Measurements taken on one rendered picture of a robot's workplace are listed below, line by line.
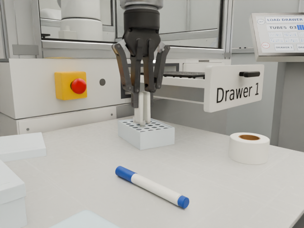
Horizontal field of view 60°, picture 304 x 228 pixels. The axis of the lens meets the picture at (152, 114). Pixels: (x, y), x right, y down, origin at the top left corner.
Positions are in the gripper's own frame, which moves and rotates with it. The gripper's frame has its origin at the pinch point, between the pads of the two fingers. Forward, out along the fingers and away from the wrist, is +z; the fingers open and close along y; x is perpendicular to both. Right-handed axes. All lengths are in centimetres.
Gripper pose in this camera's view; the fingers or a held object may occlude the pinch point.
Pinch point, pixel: (142, 107)
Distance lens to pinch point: 58.5
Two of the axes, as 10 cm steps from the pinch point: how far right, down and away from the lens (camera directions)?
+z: 0.0, 9.8, 2.0
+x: 4.8, 1.8, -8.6
